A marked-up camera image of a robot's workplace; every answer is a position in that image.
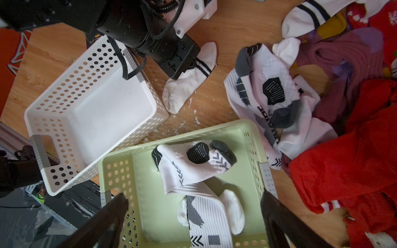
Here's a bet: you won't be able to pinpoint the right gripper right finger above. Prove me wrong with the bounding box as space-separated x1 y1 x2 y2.
261 190 331 248

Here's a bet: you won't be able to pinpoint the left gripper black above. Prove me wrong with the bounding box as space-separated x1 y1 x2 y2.
96 1 200 79

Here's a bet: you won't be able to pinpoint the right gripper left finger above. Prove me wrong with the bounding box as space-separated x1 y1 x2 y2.
58 193 129 248

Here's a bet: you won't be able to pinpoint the small white sock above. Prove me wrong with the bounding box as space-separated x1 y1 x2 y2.
177 189 246 236

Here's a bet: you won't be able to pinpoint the white sock black stripes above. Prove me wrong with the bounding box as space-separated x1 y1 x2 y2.
162 42 217 114

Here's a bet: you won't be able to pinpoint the red santa sock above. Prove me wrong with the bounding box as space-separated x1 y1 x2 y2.
342 192 397 248

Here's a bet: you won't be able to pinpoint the white grey sport sock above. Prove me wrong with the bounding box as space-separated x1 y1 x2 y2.
224 43 338 170
152 140 237 198

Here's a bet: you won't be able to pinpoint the red christmas sock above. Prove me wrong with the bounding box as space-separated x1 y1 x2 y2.
289 80 397 216

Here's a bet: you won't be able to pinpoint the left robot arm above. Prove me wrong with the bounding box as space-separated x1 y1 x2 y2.
1 0 200 80

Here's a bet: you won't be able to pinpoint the green perforated plastic basket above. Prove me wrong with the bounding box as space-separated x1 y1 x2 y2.
99 119 273 248

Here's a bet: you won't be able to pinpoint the white perforated plastic basket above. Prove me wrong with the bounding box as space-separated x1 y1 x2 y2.
24 36 169 196

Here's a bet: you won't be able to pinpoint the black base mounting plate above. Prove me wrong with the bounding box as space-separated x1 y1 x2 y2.
24 181 101 228

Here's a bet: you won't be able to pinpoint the purple sock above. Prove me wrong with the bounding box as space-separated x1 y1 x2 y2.
299 27 384 125

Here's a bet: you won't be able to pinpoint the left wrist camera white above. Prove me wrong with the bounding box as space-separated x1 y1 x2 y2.
173 0 218 39

